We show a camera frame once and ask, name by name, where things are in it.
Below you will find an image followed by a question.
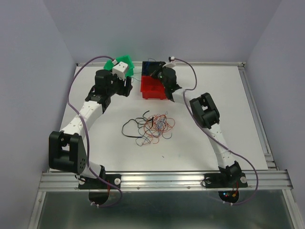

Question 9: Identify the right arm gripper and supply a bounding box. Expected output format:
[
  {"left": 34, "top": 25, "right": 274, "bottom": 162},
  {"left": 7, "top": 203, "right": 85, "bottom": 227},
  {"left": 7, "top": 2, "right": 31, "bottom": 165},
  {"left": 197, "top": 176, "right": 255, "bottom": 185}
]
[{"left": 147, "top": 62, "right": 169, "bottom": 89}]

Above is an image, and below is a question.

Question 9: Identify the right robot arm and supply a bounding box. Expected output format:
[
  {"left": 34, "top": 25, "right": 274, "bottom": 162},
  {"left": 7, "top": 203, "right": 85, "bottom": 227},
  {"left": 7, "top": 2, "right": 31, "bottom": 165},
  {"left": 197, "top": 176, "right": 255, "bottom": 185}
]
[{"left": 151, "top": 64, "right": 248, "bottom": 188}]

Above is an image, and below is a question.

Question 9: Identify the orange thin wire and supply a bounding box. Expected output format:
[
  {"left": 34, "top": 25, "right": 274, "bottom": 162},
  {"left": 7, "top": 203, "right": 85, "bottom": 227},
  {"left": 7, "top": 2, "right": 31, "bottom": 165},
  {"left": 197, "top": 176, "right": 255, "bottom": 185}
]
[{"left": 135, "top": 112, "right": 176, "bottom": 146}]

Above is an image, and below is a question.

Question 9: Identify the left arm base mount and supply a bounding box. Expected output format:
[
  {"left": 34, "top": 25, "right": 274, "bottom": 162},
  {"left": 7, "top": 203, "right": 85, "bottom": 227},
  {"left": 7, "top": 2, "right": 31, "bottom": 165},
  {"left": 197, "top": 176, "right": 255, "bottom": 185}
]
[{"left": 75, "top": 167, "right": 122, "bottom": 191}]

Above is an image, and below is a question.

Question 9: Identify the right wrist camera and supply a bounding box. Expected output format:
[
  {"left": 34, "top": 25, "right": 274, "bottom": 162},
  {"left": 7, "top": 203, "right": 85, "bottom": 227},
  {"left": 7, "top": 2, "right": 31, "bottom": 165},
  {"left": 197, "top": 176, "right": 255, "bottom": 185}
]
[{"left": 163, "top": 56, "right": 176, "bottom": 68}]

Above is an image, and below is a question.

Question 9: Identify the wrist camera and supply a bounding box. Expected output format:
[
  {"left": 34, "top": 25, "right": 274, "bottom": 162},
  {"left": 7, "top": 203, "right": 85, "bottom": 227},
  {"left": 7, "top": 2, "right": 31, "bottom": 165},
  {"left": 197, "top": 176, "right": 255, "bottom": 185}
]
[
  {"left": 112, "top": 60, "right": 134, "bottom": 81},
  {"left": 163, "top": 56, "right": 176, "bottom": 68}
]

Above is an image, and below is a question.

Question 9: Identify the red plastic bin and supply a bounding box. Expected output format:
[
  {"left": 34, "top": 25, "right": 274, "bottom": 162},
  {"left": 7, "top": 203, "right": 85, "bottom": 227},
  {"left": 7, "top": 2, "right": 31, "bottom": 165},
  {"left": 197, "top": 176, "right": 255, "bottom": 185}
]
[{"left": 140, "top": 75, "right": 167, "bottom": 100}]

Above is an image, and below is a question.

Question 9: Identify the aluminium mounting rail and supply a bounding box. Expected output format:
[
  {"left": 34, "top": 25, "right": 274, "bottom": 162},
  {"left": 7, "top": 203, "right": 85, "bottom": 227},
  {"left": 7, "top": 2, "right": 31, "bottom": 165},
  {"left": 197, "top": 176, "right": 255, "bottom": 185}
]
[{"left": 38, "top": 170, "right": 293, "bottom": 192}]

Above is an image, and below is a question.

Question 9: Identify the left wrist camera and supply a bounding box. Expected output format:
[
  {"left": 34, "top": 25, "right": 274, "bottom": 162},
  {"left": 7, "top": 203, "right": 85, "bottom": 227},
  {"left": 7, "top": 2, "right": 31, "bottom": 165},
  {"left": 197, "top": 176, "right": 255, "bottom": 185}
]
[{"left": 112, "top": 60, "right": 134, "bottom": 81}]

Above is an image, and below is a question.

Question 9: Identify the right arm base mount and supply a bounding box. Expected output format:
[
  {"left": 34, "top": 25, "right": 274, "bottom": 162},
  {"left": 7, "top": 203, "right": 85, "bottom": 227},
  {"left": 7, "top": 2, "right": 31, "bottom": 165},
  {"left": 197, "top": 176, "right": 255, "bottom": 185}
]
[{"left": 201, "top": 165, "right": 248, "bottom": 188}]

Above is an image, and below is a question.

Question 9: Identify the green plastic bin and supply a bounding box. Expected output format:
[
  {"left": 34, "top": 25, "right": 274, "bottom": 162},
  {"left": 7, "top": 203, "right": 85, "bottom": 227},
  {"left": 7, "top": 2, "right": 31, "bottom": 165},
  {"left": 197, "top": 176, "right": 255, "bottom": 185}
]
[{"left": 103, "top": 55, "right": 134, "bottom": 77}]

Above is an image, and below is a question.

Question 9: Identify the blue thin wire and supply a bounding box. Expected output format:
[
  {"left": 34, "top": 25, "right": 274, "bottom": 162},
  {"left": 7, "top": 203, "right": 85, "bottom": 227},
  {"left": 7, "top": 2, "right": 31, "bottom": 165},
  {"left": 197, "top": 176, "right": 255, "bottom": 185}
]
[{"left": 137, "top": 118, "right": 173, "bottom": 146}]

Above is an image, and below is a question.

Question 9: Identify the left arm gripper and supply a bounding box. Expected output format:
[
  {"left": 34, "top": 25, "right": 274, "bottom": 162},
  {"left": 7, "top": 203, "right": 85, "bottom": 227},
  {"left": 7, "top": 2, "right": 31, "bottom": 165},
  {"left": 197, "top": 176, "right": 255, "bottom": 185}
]
[{"left": 107, "top": 69, "right": 132, "bottom": 97}]

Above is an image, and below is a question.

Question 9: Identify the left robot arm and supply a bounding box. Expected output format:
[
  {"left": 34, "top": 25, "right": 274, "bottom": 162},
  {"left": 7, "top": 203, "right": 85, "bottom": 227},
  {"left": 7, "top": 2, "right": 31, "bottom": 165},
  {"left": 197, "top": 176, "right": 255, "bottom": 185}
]
[{"left": 49, "top": 70, "right": 132, "bottom": 188}]

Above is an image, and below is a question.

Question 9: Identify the black ribbon cable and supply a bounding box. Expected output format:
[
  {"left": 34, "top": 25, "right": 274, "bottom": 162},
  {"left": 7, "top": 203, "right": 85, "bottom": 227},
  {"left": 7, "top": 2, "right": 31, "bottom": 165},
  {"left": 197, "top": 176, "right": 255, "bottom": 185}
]
[{"left": 121, "top": 110, "right": 154, "bottom": 138}]

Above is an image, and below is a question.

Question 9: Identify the black plastic bin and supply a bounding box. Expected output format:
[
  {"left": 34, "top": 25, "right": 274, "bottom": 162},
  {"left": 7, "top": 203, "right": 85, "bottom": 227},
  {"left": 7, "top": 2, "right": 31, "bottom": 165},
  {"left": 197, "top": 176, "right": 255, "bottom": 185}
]
[{"left": 141, "top": 61, "right": 165, "bottom": 77}]

